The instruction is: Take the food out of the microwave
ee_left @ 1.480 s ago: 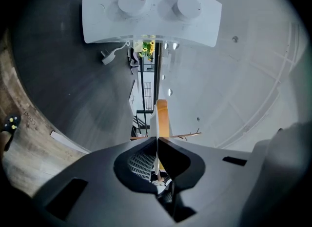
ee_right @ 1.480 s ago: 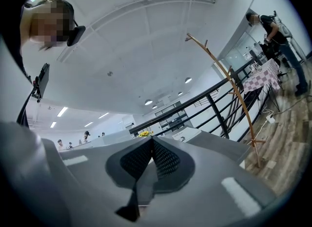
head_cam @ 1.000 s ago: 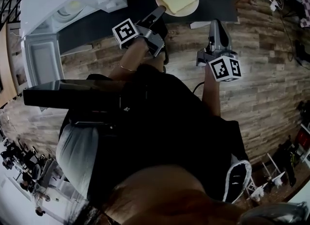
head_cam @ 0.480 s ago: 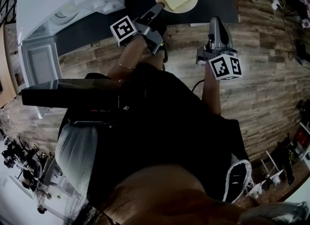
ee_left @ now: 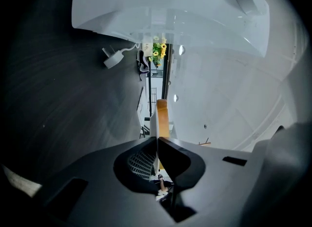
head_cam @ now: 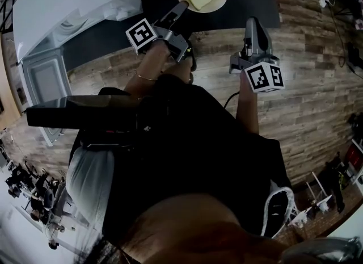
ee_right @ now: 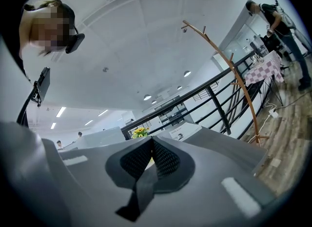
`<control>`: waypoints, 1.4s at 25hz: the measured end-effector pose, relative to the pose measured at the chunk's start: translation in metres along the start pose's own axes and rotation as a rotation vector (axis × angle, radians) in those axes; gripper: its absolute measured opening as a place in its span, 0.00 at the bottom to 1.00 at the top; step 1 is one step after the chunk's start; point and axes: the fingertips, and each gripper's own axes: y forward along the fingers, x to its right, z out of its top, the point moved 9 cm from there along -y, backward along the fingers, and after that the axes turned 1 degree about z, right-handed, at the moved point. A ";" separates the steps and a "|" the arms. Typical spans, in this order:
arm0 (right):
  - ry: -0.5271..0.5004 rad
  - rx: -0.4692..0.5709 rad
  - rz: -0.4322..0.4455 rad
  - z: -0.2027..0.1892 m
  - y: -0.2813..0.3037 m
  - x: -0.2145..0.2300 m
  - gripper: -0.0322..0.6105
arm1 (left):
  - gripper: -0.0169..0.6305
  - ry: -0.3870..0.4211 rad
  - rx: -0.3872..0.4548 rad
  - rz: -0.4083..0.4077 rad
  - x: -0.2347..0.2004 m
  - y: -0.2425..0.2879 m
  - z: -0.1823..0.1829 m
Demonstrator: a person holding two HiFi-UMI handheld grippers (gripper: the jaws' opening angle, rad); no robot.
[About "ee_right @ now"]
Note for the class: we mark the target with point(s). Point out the black head-worn camera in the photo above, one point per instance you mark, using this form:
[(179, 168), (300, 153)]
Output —
[(75, 43)]

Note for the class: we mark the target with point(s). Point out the yellow flower bouquet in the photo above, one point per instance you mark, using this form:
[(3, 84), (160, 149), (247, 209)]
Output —
[(141, 132)]

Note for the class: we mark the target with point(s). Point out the person's black and white top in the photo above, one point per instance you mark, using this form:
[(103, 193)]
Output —
[(12, 87)]

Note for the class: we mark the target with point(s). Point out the black framed window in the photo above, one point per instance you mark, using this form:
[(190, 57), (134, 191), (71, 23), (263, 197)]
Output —
[(173, 111)]

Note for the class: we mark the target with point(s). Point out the person's face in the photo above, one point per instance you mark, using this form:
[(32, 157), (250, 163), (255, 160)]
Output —
[(48, 26)]

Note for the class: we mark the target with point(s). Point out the wooden coat rack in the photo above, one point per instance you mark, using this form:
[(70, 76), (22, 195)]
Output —
[(243, 94)]

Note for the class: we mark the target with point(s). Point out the ceiling tube light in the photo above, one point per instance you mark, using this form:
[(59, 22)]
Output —
[(89, 122), (53, 125), (103, 113), (61, 112)]

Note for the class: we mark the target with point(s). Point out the white power strip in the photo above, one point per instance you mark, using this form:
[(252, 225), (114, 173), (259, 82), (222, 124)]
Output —
[(273, 114)]

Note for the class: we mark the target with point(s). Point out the black mounted phone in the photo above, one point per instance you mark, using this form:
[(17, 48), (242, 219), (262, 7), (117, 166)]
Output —
[(44, 87)]

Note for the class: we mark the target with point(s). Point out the checkered tablecloth table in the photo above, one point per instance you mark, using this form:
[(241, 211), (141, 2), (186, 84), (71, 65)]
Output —
[(263, 72)]

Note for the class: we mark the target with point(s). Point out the dark grey table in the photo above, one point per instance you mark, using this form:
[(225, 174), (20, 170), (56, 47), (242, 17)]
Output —
[(219, 148)]

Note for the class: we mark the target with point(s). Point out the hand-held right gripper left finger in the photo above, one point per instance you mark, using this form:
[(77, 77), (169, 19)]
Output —
[(97, 172)]

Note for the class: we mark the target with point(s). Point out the round ceiling detector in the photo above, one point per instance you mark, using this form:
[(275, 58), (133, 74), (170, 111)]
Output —
[(105, 69)]

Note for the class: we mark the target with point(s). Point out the small ceiling camera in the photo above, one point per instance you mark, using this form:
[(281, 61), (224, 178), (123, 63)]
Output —
[(184, 29)]

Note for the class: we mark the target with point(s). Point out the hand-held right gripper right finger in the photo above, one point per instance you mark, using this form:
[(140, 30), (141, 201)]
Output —
[(207, 191)]

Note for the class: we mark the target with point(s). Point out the black metal railing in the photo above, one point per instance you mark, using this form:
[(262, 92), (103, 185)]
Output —
[(219, 106)]

